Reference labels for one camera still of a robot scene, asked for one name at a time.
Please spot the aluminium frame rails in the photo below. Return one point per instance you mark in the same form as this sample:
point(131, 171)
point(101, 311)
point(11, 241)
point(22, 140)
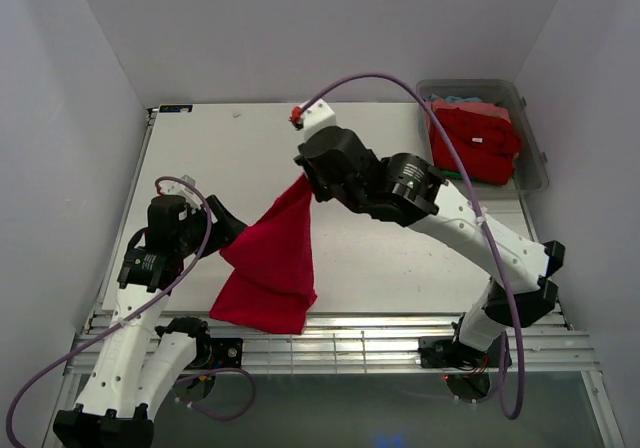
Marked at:
point(389, 345)

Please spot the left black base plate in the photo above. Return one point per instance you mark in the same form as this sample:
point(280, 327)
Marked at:
point(212, 353)

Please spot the green shirt in bin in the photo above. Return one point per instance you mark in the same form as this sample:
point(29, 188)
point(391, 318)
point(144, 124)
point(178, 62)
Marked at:
point(453, 175)

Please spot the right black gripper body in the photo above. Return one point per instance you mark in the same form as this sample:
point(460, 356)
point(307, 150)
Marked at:
point(323, 191)

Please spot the blue label sticker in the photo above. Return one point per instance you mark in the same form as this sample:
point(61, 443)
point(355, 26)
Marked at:
point(173, 108)

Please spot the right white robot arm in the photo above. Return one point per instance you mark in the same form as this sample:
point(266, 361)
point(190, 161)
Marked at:
point(406, 190)

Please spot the light blue shirt in bin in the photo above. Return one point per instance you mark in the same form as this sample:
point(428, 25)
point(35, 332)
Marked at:
point(454, 99)

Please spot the pink shirt in bin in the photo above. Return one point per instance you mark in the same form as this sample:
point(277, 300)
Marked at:
point(481, 108)

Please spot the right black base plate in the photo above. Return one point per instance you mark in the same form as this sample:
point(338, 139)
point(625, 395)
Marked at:
point(446, 353)

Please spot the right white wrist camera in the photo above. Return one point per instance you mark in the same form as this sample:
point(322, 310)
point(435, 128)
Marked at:
point(309, 121)

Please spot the crimson red t shirt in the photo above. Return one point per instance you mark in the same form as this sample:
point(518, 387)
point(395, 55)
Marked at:
point(271, 287)

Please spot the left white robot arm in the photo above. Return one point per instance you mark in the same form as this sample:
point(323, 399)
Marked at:
point(140, 360)

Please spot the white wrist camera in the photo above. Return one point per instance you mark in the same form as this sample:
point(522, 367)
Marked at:
point(309, 121)
point(183, 187)

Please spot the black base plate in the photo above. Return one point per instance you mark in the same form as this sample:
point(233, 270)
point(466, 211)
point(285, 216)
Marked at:
point(212, 353)
point(446, 353)

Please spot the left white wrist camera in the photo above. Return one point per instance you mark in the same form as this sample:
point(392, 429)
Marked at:
point(183, 187)

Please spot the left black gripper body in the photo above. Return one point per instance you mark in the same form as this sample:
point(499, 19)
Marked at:
point(192, 239)

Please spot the folded red shirt in bin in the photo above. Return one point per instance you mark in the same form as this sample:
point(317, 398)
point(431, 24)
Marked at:
point(486, 145)

